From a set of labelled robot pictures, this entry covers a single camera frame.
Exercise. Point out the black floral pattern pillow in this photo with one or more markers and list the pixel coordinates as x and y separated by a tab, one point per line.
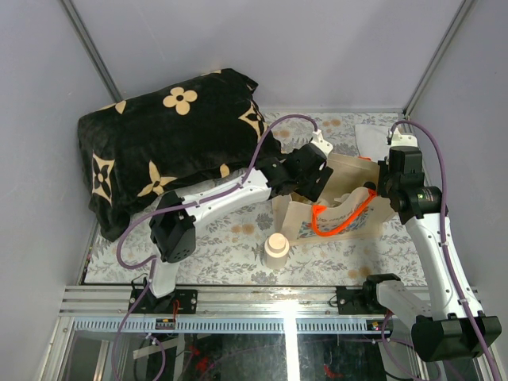
135	150

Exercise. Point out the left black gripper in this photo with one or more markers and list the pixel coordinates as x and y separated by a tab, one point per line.
318	178

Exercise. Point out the beige jar right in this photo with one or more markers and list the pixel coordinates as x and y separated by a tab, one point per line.
276	249

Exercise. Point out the white folded cloth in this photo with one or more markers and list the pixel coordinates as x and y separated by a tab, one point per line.
371	141

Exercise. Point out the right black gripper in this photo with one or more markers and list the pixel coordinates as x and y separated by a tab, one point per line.
383	169

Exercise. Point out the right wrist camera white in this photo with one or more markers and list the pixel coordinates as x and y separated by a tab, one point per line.
396	139

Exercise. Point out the white bottle black cap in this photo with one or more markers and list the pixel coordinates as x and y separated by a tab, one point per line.
370	185

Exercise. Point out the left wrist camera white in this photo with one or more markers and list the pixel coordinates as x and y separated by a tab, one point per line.
320	143

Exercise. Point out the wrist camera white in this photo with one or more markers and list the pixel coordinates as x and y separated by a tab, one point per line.
396	139
320	143

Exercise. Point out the aluminium rail frame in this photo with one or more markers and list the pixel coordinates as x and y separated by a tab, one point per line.
209	309

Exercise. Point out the beige canvas tote bag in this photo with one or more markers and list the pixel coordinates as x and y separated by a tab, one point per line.
304	222

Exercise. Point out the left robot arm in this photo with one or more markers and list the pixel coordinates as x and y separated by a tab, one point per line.
175	226

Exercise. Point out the green pump bottle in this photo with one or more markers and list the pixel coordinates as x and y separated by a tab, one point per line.
343	200

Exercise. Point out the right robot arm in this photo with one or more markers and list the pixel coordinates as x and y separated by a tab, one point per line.
453	324

